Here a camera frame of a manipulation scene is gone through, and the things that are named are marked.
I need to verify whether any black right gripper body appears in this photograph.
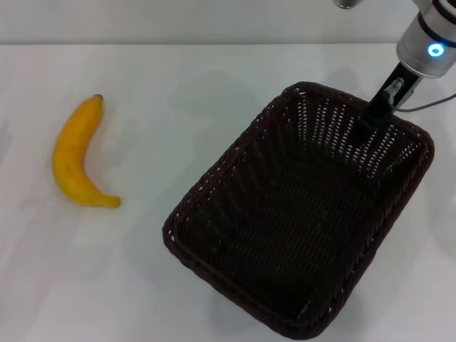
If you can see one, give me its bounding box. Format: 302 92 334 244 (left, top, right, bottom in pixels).
360 61 425 125

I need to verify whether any dark brown woven basket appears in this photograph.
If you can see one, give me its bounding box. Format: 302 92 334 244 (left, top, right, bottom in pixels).
161 81 435 341

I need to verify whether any yellow banana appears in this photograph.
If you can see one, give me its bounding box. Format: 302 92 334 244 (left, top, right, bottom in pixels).
51 93 122 209

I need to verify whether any thin grey gripper cable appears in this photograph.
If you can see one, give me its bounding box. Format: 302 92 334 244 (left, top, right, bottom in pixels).
393 93 456 113

